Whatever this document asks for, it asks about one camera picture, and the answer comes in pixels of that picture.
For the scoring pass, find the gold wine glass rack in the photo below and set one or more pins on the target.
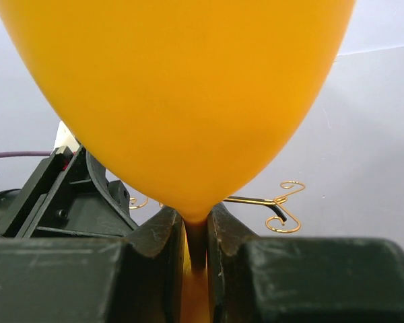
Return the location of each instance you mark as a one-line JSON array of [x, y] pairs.
[[276, 204]]

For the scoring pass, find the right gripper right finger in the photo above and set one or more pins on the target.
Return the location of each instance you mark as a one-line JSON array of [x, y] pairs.
[[271, 279]]

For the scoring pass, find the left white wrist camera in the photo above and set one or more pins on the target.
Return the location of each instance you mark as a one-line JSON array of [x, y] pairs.
[[65, 138]]

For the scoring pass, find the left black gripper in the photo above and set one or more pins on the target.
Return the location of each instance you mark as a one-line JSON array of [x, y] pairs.
[[67, 196]]

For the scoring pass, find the yellow plastic wine glass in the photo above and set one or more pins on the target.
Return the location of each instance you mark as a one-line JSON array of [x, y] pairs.
[[186, 101]]

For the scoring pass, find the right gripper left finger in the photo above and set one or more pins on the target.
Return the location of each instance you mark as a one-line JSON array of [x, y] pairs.
[[133, 279]]

